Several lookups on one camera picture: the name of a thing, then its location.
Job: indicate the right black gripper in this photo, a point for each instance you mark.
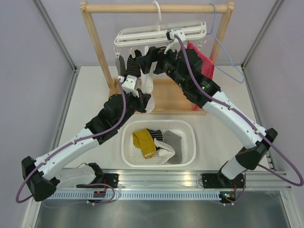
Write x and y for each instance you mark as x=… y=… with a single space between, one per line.
x=153 y=54

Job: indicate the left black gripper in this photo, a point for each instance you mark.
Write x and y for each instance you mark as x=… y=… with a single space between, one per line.
x=142 y=99

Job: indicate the white sock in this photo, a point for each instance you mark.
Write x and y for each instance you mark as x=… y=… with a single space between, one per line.
x=147 y=88
x=165 y=152

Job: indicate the black white-striped sock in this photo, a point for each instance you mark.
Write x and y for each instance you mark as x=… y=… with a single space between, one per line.
x=156 y=134
x=133 y=68

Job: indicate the yellow bear sock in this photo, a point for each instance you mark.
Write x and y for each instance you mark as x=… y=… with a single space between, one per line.
x=144 y=141

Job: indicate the grey striped-cuff sock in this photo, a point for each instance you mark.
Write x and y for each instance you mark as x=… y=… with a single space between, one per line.
x=174 y=141
x=120 y=66

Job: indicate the white plastic clip hanger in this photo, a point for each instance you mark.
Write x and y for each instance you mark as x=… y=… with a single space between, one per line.
x=159 y=34

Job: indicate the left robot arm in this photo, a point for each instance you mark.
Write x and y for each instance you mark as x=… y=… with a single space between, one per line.
x=44 y=175

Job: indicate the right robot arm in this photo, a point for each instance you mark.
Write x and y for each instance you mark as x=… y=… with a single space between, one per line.
x=225 y=107

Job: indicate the wooden clothes rack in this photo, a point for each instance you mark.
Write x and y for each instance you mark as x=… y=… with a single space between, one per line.
x=162 y=75

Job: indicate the white perforated plastic basket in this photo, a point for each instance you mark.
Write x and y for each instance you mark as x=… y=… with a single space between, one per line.
x=133 y=156

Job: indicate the pink towel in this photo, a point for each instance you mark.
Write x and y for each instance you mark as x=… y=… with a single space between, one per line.
x=207 y=68

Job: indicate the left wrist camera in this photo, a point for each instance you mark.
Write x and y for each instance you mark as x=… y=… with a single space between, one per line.
x=130 y=84

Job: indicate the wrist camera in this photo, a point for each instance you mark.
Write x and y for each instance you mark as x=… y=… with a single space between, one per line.
x=130 y=84
x=176 y=39

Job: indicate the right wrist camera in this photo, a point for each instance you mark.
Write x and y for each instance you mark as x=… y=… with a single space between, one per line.
x=176 y=39

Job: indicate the blue wire hanger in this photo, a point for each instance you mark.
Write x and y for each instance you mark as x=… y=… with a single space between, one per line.
x=223 y=47

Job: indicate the left aluminium frame post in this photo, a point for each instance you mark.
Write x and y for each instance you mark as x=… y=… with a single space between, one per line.
x=51 y=27

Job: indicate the aluminium frame post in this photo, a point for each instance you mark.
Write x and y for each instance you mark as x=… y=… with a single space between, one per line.
x=51 y=27
x=270 y=17

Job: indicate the white slotted cable duct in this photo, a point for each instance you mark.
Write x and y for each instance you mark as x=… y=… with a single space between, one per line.
x=135 y=195

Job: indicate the aluminium mounting rail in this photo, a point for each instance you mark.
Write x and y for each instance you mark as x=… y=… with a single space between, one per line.
x=189 y=180

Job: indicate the right aluminium frame post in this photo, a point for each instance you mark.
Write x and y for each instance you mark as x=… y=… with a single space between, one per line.
x=270 y=17

